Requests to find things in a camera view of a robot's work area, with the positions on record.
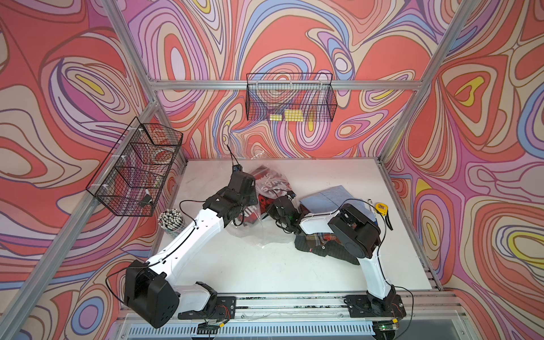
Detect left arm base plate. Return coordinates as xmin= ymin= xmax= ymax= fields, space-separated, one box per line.
xmin=177 ymin=296 xmax=237 ymax=322

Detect black wire basket back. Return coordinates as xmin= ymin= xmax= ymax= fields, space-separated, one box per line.
xmin=245 ymin=71 xmax=338 ymax=123

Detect black wire basket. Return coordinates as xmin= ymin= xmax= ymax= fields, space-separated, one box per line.
xmin=86 ymin=118 xmax=184 ymax=217
xmin=245 ymin=71 xmax=338 ymax=123

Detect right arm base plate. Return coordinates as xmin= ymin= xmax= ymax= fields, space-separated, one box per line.
xmin=344 ymin=294 xmax=407 ymax=320

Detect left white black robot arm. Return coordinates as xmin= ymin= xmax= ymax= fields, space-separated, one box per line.
xmin=123 ymin=170 xmax=258 ymax=329

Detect black wire basket left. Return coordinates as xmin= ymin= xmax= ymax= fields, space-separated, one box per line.
xmin=86 ymin=118 xmax=184 ymax=217

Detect yellow sticky note blocks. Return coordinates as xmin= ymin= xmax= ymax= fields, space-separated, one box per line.
xmin=269 ymin=109 xmax=305 ymax=123

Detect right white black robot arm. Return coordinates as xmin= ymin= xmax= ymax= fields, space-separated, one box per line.
xmin=267 ymin=195 xmax=396 ymax=312

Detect yellow tape measure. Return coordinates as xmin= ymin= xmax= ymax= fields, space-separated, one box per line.
xmin=374 ymin=203 xmax=393 ymax=230

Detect red black buffalo plaid shirt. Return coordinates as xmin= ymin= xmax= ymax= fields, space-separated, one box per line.
xmin=244 ymin=165 xmax=292 ymax=225

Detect bundle of white sticks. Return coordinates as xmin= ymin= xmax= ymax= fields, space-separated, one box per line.
xmin=158 ymin=209 xmax=186 ymax=237

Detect clear plastic vacuum bag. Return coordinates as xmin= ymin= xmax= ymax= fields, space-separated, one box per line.
xmin=226 ymin=161 xmax=301 ymax=248

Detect light blue shirt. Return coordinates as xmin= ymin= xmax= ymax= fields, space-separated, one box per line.
xmin=299 ymin=186 xmax=377 ymax=222

